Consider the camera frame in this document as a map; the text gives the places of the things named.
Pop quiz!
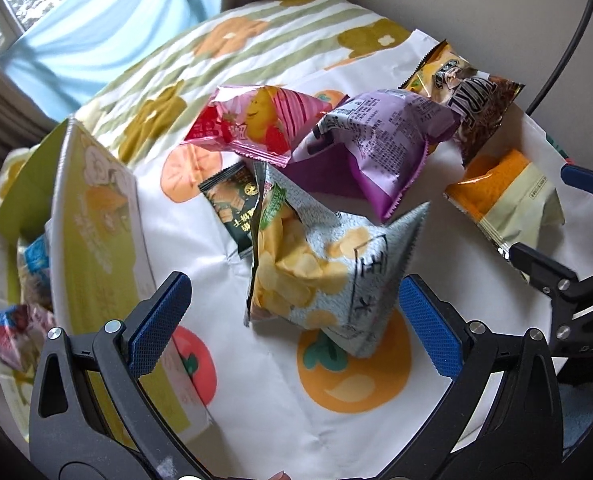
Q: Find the pink snack packet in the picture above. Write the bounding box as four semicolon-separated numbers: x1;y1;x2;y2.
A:
179;85;349;167

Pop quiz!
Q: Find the light blue cloth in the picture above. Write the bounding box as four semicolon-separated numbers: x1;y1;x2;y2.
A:
0;0;224;121

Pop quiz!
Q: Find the purple red snack packet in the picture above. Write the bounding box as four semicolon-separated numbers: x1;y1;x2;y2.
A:
0;302;57;371

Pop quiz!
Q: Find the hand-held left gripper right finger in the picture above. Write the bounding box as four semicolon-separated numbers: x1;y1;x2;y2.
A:
376;274;565;480

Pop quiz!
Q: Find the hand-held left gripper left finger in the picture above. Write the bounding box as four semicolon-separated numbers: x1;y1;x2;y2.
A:
29;271;212;480

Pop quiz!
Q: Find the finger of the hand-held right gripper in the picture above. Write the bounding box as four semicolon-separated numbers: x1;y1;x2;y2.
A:
560;162;593;196
509;242;584;303

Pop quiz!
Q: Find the yellow snack packet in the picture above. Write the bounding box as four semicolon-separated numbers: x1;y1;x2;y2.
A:
399;42;482;106

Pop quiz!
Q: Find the dark green snack packet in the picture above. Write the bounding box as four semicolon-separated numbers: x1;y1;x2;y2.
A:
198;162;267;261

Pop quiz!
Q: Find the light purple snack packet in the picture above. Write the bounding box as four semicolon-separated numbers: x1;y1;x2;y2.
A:
281;88;463;223

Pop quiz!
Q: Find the brown snack packet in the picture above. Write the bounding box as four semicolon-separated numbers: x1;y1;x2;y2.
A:
449;72;524;168

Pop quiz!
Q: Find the green label potato chip packet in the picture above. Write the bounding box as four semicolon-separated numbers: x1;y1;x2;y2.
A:
245;162;431;359

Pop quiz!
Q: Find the black cable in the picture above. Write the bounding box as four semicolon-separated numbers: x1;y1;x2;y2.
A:
523;0;593;116

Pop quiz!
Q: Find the orange cream snack packet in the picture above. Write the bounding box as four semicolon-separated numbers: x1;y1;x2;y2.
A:
443;149;567;261

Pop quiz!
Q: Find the blue label chip packet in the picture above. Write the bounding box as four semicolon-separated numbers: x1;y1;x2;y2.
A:
16;234;54;311

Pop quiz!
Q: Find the floral striped blanket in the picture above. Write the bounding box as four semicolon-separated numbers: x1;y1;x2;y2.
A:
0;0;412;211

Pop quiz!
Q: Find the white sheet with orange prints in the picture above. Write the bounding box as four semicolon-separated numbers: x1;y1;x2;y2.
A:
126;30;577;480

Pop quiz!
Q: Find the green cardboard box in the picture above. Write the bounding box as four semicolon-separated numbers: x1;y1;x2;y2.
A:
0;117;217;441

